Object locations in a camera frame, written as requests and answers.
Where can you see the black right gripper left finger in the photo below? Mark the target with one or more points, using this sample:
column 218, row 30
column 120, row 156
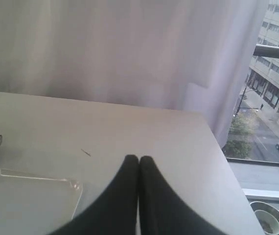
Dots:
column 114, row 212

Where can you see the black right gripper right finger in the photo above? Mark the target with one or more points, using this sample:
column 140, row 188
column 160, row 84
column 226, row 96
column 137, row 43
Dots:
column 162, row 211

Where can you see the white rectangular plastic tray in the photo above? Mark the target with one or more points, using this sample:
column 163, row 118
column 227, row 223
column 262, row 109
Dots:
column 31, row 204

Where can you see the small inner bowl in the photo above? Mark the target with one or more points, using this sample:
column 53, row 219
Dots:
column 268, row 222

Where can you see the metal bowl on sill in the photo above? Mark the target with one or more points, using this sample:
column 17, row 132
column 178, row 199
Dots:
column 258, row 205

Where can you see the white sheer curtain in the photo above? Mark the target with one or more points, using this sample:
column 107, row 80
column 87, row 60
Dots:
column 190, row 55

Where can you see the grey balcony railing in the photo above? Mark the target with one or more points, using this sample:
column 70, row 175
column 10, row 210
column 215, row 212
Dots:
column 266, row 51

